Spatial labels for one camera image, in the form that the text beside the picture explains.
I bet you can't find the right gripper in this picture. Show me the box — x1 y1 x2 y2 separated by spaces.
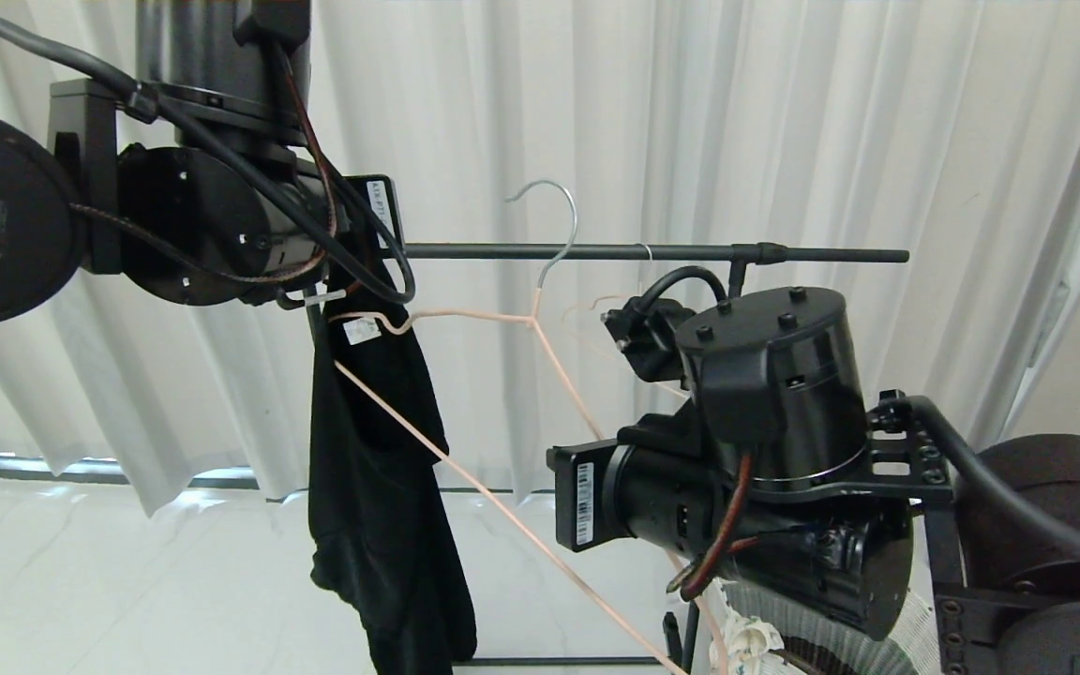
547 436 916 640

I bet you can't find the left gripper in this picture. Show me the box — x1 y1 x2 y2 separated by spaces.
118 145 407 306

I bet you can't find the pink clothes hanger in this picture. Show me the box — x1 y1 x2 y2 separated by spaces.
329 181 733 675
563 244 655 362

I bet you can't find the black garment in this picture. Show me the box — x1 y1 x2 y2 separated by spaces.
307 246 478 675

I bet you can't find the black clothes rack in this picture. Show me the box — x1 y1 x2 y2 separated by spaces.
404 241 911 671

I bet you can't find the white laundry basket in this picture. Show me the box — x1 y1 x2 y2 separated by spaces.
704 577 937 675

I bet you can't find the cream printed garment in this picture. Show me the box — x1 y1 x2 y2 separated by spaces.
723 609 787 675

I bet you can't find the white curtain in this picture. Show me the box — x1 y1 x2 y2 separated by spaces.
0 0 1080 517

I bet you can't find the black cable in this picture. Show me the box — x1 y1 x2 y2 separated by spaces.
0 7 416 306
638 265 1080 573

